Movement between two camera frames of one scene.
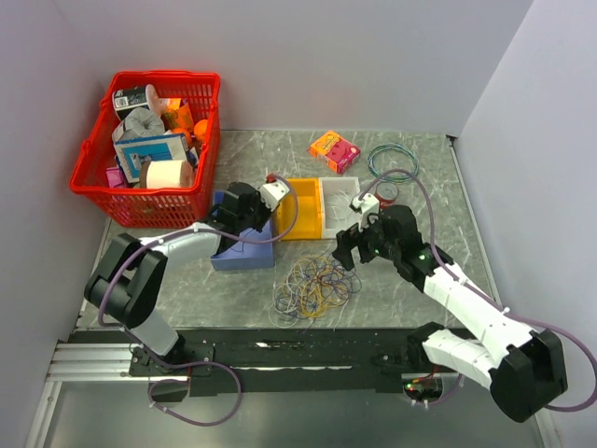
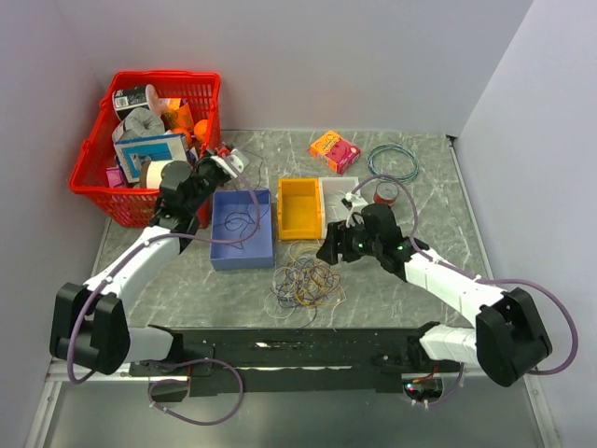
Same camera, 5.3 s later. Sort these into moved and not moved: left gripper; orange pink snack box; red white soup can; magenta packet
Moved: left gripper
Not moved: orange pink snack box; magenta packet; red white soup can
